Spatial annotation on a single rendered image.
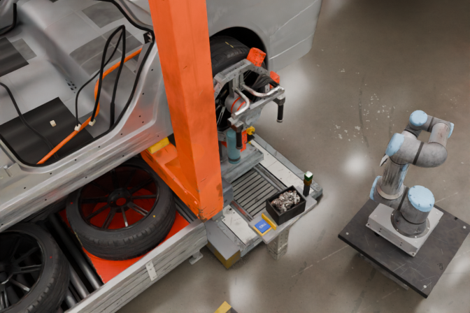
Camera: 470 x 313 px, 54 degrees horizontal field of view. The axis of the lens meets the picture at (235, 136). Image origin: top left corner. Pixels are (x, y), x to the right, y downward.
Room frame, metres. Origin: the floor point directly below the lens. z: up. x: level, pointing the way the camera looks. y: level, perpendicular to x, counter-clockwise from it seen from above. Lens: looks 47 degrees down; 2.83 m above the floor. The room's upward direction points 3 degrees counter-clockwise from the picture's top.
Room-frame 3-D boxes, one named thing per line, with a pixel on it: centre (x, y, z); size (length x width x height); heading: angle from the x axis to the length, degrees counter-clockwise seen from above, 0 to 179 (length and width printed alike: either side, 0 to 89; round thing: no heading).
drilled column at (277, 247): (1.53, -0.25, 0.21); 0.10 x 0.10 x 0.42; 38
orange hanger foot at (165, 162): (1.83, 0.40, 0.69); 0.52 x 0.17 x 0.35; 38
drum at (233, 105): (2.07, -0.06, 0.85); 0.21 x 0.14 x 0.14; 38
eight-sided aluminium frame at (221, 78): (2.12, -0.01, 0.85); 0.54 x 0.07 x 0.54; 128
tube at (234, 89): (1.97, -0.01, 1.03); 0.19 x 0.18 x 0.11; 38
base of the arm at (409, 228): (1.47, -1.04, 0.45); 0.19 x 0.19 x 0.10
